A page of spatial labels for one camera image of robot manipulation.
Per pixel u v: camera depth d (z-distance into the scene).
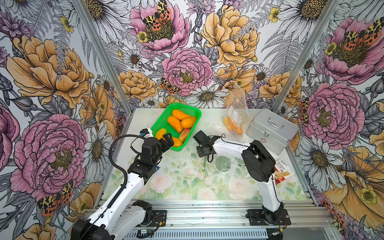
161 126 1.06
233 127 1.02
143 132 0.69
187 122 1.05
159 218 0.73
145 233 0.72
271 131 0.92
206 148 0.72
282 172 0.85
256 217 0.74
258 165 0.54
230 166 0.92
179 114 1.12
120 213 0.46
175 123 1.08
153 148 0.59
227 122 1.07
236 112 0.97
